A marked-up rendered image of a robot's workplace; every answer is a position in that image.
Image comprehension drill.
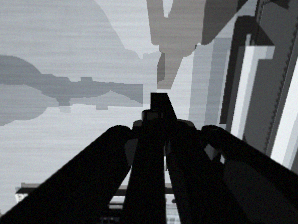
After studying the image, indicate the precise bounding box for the black assay plate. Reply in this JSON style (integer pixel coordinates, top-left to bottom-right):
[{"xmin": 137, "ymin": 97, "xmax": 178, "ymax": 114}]
[{"xmin": 97, "ymin": 206, "xmax": 122, "ymax": 224}]

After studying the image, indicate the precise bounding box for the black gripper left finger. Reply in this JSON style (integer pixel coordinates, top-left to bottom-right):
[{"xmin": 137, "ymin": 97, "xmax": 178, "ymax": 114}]
[{"xmin": 0, "ymin": 93, "xmax": 167, "ymax": 224}]

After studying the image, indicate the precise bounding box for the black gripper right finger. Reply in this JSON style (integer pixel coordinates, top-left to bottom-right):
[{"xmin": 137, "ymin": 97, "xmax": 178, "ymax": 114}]
[{"xmin": 159, "ymin": 93, "xmax": 298, "ymax": 224}]

